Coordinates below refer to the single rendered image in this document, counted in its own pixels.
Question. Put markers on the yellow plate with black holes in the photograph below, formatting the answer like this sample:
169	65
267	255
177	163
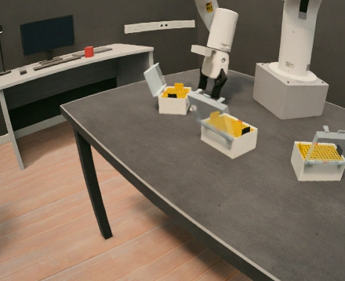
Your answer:
239	128
303	149
177	92

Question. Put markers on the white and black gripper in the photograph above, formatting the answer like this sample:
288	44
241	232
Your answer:
212	67

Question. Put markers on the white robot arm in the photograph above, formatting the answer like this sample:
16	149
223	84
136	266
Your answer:
297	36

